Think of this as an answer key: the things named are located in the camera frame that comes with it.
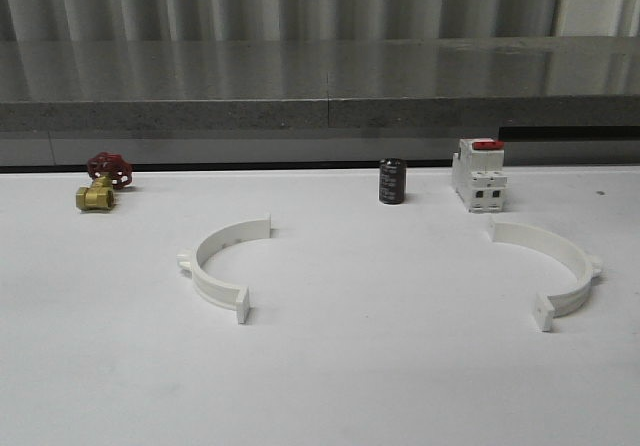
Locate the white half pipe clamp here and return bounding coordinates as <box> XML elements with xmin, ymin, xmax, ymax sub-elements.
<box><xmin>177</xmin><ymin>215</ymin><xmax>271</xmax><ymax>324</ymax></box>
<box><xmin>485</xmin><ymin>215</ymin><xmax>606</xmax><ymax>334</ymax></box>

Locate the black cylindrical capacitor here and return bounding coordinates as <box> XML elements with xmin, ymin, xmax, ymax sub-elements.
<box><xmin>379</xmin><ymin>158</ymin><xmax>406</xmax><ymax>205</ymax></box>

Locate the brass valve red handwheel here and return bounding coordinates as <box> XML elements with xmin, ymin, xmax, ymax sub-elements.
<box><xmin>75</xmin><ymin>152</ymin><xmax>132</xmax><ymax>211</ymax></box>

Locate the grey stone counter ledge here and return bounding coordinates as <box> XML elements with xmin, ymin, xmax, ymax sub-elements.
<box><xmin>1</xmin><ymin>37</ymin><xmax>639</xmax><ymax>170</ymax></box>

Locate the white circuit breaker red switch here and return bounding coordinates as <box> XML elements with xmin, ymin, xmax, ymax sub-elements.
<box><xmin>452</xmin><ymin>138</ymin><xmax>507</xmax><ymax>213</ymax></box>

